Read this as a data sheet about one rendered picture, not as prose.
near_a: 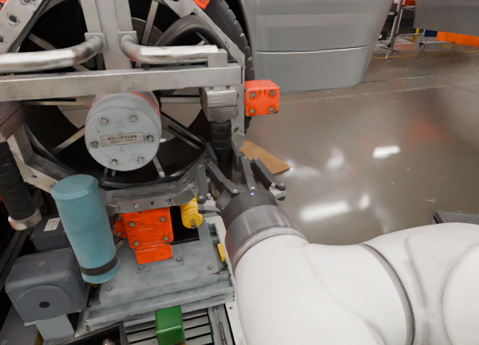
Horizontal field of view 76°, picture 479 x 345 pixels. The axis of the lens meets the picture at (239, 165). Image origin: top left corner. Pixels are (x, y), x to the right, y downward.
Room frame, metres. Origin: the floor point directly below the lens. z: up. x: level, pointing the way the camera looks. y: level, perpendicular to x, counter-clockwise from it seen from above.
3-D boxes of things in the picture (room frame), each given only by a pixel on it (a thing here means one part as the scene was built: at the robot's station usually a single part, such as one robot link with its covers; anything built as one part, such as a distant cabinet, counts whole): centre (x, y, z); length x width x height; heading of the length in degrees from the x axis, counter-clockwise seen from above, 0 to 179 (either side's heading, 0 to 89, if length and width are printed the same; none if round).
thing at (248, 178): (0.40, -0.01, 0.83); 0.11 x 0.01 x 0.04; 4
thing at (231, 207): (0.33, -0.01, 0.83); 0.09 x 0.08 x 0.07; 15
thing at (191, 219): (0.80, 0.17, 0.51); 0.29 x 0.06 x 0.06; 15
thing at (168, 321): (0.28, 0.11, 0.64); 0.04 x 0.04 x 0.04; 15
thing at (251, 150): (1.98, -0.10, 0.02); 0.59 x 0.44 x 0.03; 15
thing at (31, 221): (0.40, 0.36, 0.83); 0.04 x 0.04 x 0.16
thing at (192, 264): (0.84, 0.30, 0.32); 0.40 x 0.30 x 0.28; 105
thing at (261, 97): (0.76, -0.05, 0.85); 0.09 x 0.08 x 0.07; 105
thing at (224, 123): (0.49, 0.03, 0.83); 0.04 x 0.04 x 0.16
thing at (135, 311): (0.84, 0.30, 0.13); 0.50 x 0.36 x 0.10; 105
